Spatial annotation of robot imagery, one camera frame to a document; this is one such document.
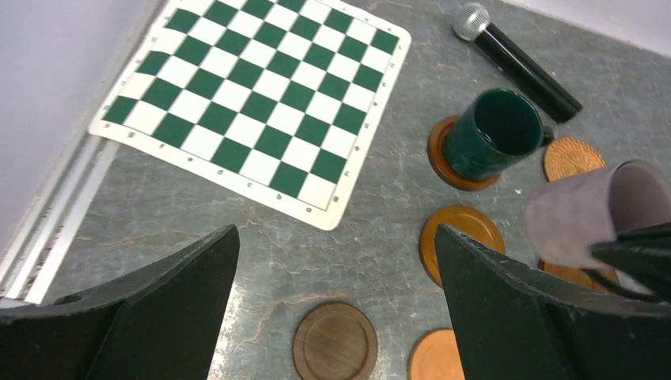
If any green white chessboard mat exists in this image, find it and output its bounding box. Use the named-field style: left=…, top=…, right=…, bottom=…
left=88, top=0, right=411, bottom=230

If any reddish brown grooved coaster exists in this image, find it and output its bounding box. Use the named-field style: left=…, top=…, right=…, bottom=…
left=537, top=260, right=612, bottom=294

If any woven rattan coaster far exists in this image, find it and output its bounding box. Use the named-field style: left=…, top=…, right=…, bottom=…
left=543, top=137, right=607, bottom=182

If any black handheld microphone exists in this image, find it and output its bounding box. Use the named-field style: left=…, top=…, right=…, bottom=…
left=452, top=2, right=583, bottom=123

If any dark green mug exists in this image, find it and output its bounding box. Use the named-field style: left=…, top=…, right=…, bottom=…
left=441, top=89, right=554, bottom=181

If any light orange wooden coaster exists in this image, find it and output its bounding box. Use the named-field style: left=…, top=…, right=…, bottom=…
left=407, top=328, right=465, bottom=380

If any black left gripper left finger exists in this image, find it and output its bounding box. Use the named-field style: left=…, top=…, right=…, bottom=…
left=1, top=225, right=240, bottom=379

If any light brown grooved coaster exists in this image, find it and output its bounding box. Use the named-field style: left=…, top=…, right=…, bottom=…
left=418, top=204, right=507, bottom=289

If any brown grooved wooden coaster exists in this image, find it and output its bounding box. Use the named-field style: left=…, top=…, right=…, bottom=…
left=426, top=115, right=502, bottom=192

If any lilac cup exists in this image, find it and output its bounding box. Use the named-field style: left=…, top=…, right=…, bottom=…
left=525, top=160, right=670, bottom=269

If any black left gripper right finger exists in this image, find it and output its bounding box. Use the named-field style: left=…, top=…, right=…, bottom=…
left=434, top=225, right=670, bottom=379

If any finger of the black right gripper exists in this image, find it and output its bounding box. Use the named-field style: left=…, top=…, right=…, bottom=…
left=591, top=222, right=670, bottom=302

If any dark walnut wooden coaster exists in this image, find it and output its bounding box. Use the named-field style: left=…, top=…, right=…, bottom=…
left=292, top=302, right=378, bottom=380

